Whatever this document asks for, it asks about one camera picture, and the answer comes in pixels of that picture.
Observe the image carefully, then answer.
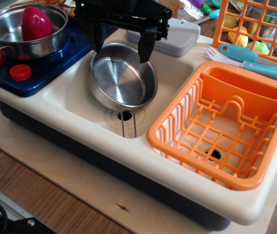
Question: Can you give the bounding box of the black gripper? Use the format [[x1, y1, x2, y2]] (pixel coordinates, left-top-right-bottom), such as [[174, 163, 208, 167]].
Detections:
[[75, 0, 172, 63]]

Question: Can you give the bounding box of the steel frying pan wire handle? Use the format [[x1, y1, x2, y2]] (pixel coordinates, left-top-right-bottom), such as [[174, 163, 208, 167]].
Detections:
[[88, 42, 159, 138]]

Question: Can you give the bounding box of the cream toy kitchen sink unit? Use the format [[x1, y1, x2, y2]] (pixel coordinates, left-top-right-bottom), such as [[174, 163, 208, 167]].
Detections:
[[0, 36, 277, 234]]

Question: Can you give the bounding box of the orange plastic drying rack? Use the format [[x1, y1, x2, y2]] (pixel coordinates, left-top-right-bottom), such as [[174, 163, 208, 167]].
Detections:
[[147, 61, 277, 191]]

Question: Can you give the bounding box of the grey toy faucet base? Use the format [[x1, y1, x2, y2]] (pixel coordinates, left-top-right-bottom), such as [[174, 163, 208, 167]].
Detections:
[[126, 17, 202, 58]]

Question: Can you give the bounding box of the purple green toy eggplant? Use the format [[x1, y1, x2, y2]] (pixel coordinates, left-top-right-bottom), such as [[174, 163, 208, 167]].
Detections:
[[189, 0, 212, 15]]

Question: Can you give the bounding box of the magenta plastic toy vegetable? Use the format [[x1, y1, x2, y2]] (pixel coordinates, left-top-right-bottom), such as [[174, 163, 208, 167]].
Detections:
[[21, 6, 54, 41]]

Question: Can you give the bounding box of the white plastic toy fork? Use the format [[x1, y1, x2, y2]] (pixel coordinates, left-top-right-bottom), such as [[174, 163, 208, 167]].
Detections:
[[206, 47, 243, 67]]

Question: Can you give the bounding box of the yellow toy lemon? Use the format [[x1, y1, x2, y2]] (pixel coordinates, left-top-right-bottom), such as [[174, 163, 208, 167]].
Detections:
[[222, 15, 238, 33]]

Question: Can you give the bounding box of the blue toy stove top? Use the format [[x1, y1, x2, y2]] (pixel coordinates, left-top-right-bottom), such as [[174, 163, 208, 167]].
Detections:
[[0, 22, 92, 97]]

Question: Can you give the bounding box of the red stove knob right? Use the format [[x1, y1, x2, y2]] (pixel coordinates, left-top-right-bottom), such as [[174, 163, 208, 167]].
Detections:
[[9, 64, 33, 81]]

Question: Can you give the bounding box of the yellow toy corn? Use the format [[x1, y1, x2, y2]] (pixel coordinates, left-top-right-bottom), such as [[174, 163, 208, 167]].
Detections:
[[228, 26, 248, 47]]

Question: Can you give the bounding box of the green toy lettuce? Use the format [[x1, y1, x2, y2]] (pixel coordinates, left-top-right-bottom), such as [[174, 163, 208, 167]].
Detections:
[[253, 41, 270, 55]]

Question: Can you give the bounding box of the orange plastic grid basket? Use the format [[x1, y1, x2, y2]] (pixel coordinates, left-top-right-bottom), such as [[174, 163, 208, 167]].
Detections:
[[212, 0, 277, 62]]

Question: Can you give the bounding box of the steel pot with handles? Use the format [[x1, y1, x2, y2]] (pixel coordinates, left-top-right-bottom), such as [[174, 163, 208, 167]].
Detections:
[[0, 3, 69, 60]]

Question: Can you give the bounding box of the black metal bracket with screw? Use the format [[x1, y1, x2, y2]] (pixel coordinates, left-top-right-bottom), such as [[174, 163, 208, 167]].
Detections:
[[1, 217, 56, 234]]

